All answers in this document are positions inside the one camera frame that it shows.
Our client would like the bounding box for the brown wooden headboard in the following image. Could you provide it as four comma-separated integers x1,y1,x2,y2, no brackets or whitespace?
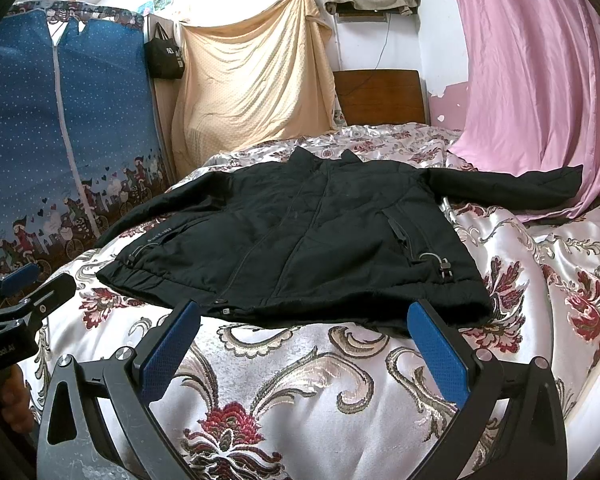
334,70,427,126

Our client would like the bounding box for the blue fabric wardrobe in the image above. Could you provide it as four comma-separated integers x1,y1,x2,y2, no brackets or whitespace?
0,1,169,278

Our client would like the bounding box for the pink satin curtain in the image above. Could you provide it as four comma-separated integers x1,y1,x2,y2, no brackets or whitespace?
453,0,600,218

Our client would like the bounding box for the black padded jacket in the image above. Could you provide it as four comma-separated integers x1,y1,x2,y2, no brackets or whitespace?
97,148,582,332

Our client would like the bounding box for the beige draped cloth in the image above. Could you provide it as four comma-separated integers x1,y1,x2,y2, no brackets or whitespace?
171,0,336,178

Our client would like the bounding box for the person's left hand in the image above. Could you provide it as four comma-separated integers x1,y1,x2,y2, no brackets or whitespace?
0,364,34,434

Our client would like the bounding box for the black hanging handbag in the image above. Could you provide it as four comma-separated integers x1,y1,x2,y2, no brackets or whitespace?
144,23,185,80

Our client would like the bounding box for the floral satin bed cover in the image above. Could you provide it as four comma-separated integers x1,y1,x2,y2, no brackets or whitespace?
21,124,600,479

